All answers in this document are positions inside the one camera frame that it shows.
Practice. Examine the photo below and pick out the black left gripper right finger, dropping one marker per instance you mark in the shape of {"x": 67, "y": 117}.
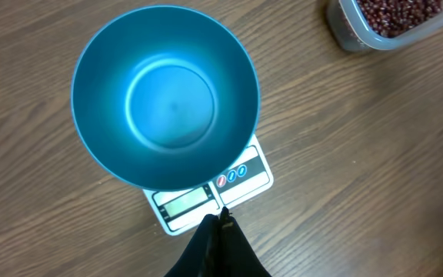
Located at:
{"x": 235, "y": 255}

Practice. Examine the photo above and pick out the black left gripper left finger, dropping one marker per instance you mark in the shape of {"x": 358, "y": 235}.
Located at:
{"x": 198, "y": 258}

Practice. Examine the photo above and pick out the white digital kitchen scale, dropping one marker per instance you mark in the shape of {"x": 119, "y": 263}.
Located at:
{"x": 182, "y": 210}

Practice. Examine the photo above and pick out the teal metal bowl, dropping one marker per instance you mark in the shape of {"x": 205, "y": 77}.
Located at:
{"x": 165, "y": 97}

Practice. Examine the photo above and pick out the clear plastic container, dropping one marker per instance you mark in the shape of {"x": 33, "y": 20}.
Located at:
{"x": 360, "y": 25}

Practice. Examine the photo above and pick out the red beans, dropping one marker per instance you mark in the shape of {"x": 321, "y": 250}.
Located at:
{"x": 391, "y": 18}

